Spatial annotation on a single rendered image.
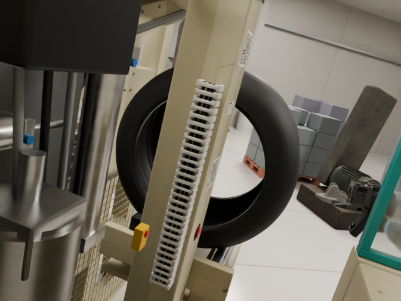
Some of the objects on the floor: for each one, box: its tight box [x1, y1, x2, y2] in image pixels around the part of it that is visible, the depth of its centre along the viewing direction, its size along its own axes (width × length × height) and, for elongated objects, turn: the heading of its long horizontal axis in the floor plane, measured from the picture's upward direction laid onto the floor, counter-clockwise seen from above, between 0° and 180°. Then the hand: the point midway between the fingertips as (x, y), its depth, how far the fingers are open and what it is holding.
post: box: [124, 0, 264, 301], centre depth 83 cm, size 13×13×250 cm
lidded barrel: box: [236, 111, 254, 134], centre depth 876 cm, size 51×54×62 cm
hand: (319, 197), depth 111 cm, fingers closed
